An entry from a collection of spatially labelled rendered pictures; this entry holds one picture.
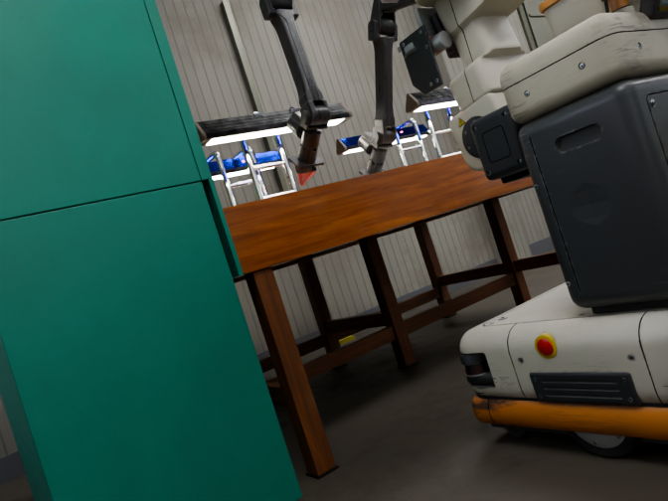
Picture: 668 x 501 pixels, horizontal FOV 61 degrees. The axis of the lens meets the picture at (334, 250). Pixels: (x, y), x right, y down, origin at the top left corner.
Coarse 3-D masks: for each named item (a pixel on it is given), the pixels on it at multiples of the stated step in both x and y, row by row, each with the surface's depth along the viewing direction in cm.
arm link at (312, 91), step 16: (272, 16) 174; (288, 16) 175; (288, 32) 173; (288, 48) 173; (288, 64) 175; (304, 64) 172; (304, 80) 171; (304, 96) 170; (320, 96) 172; (320, 112) 170
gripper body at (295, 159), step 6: (300, 144) 178; (300, 150) 178; (306, 150) 177; (312, 150) 178; (294, 156) 182; (300, 156) 179; (306, 156) 178; (312, 156) 178; (318, 156) 185; (294, 162) 179; (300, 162) 180; (306, 162) 179; (312, 162) 180; (318, 162) 182
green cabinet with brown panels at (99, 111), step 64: (0, 0) 127; (64, 0) 135; (128, 0) 143; (0, 64) 125; (64, 64) 132; (128, 64) 140; (0, 128) 123; (64, 128) 130; (128, 128) 137; (192, 128) 146; (0, 192) 120; (64, 192) 127; (128, 192) 135
